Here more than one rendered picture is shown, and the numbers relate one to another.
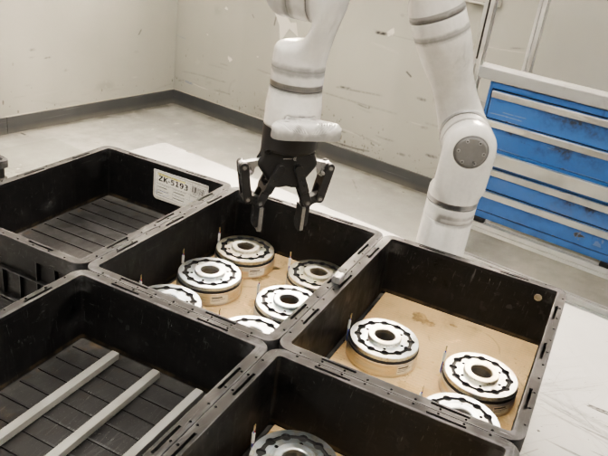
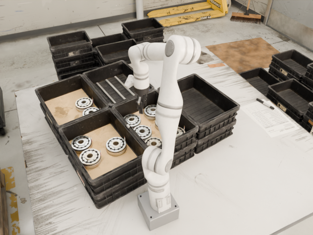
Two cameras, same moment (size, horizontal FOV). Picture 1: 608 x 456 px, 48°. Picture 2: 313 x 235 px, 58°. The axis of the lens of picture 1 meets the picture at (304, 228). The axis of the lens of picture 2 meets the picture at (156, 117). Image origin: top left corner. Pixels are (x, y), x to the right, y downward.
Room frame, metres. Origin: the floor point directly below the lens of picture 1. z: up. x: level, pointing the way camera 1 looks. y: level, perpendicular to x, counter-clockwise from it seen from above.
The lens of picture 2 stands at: (1.54, -0.85, 1.93)
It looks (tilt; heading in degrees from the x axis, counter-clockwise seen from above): 42 degrees down; 123
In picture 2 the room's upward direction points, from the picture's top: straight up
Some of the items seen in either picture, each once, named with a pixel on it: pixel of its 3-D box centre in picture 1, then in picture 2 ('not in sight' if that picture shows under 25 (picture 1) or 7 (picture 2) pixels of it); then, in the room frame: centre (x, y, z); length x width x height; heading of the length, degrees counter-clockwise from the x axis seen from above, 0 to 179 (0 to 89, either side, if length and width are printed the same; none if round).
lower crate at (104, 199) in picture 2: not in sight; (105, 162); (0.81, -0.20, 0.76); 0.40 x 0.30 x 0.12; 157
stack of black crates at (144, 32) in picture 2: not in sight; (143, 44); (-0.20, 1.57, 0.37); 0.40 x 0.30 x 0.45; 58
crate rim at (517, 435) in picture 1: (437, 321); (102, 141); (0.81, -0.20, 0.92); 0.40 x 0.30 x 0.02; 157
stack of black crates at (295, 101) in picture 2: not in sight; (291, 110); (1.51, 1.37, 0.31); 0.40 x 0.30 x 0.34; 147
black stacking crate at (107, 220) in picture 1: (97, 227); (196, 105); (1.05, 0.35, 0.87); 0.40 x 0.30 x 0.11; 157
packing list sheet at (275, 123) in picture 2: not in sight; (268, 116); (1.42, 0.69, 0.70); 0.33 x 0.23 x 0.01; 147
